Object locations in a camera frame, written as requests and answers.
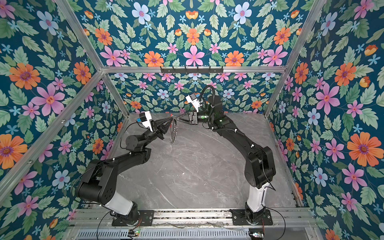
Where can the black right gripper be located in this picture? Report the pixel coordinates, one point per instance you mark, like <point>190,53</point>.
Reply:
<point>182,117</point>

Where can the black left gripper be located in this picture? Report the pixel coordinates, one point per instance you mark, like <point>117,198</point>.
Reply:
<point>161,131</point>

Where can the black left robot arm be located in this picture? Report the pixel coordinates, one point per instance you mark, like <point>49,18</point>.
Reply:
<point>99,182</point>

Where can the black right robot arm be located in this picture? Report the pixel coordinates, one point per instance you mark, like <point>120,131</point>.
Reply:
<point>260,165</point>

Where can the aluminium horizontal back bar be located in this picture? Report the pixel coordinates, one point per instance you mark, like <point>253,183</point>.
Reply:
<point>142,70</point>

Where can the aluminium left side bar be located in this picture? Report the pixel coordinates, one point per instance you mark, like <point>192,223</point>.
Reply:
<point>21,168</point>

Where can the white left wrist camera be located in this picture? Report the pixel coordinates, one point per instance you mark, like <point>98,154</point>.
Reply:
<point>145,118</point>

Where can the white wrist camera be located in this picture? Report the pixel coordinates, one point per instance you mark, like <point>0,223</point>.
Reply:
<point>194,100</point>
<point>145,118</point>

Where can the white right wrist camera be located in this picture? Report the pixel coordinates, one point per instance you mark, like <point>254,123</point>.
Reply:
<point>194,100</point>

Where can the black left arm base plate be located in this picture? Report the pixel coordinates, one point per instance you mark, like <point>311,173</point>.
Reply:
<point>136,218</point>

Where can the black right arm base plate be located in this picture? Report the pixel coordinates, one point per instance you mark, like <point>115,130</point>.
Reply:
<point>248,218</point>

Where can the white perforated cable tray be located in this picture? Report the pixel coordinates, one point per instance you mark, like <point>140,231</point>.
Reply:
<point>164,234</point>

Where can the aluminium corner post left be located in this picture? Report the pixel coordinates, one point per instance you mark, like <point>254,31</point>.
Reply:
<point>78,30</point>

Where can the aluminium corner post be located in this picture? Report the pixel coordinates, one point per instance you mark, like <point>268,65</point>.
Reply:
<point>314,13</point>
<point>78,30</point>

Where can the aluminium corner post right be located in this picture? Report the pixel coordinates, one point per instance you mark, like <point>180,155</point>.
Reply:
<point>314,13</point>

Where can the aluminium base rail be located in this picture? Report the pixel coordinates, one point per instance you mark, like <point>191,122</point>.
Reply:
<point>219,218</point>

